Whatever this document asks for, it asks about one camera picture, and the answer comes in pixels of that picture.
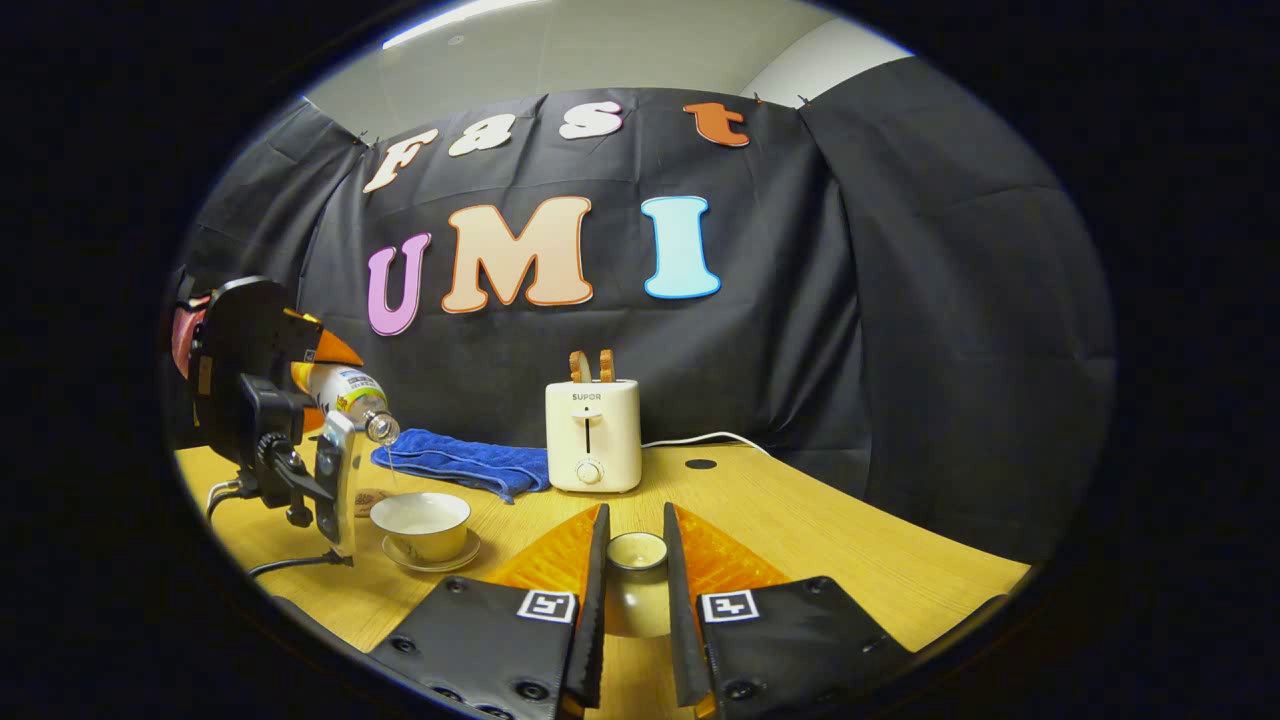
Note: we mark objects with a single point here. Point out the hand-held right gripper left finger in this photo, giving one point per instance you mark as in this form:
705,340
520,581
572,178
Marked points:
596,620

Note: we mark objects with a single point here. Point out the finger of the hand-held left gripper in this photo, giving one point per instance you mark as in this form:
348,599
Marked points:
330,345
312,418

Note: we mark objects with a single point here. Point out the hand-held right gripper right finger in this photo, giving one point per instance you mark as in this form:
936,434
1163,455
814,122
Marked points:
680,620

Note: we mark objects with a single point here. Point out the clear water bottle orange label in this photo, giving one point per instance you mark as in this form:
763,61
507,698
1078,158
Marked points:
345,392

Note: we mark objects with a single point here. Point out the cream teacup lid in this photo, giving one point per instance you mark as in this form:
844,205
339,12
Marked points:
637,570

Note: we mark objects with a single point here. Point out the round cork coaster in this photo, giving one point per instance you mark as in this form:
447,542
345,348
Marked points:
372,500

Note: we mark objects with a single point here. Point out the cream ceramic teacup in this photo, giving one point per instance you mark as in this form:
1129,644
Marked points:
422,525

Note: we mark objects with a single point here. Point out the cream ceramic saucer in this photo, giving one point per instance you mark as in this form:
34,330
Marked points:
460,558

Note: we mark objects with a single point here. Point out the blue folded towel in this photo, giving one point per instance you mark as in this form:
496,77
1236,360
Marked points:
460,462

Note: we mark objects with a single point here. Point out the cream toaster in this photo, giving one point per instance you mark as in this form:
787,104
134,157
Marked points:
592,440

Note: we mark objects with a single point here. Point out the toasted bread slice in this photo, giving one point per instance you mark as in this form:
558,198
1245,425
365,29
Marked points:
606,366
578,367

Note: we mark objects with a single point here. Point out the black backdrop cloth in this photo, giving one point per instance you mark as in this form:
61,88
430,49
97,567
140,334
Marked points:
800,350

